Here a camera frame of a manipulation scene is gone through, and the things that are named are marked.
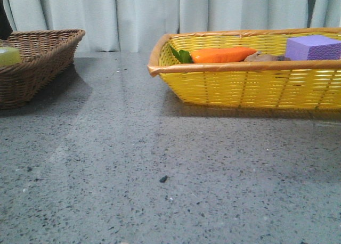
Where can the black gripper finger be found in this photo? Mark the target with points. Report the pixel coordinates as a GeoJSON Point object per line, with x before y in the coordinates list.
{"type": "Point", "coordinates": [5, 27]}

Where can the yellow tape roll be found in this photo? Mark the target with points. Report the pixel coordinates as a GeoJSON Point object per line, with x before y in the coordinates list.
{"type": "Point", "coordinates": [9, 56]}

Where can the brown wicker basket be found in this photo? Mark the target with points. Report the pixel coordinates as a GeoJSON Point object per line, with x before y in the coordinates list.
{"type": "Point", "coordinates": [45, 54]}

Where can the grey curtain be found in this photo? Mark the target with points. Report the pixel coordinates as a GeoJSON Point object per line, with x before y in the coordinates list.
{"type": "Point", "coordinates": [136, 25]}

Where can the orange toy pepper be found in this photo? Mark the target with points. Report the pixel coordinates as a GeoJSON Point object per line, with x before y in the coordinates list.
{"type": "Point", "coordinates": [213, 55]}

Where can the brown toy object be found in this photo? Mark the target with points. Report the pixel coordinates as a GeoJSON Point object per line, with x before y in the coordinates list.
{"type": "Point", "coordinates": [261, 57]}

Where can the purple foam block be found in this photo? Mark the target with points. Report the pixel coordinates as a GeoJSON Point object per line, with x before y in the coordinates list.
{"type": "Point", "coordinates": [312, 47]}

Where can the yellow woven basket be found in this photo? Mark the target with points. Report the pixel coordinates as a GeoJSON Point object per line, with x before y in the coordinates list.
{"type": "Point", "coordinates": [308, 85]}

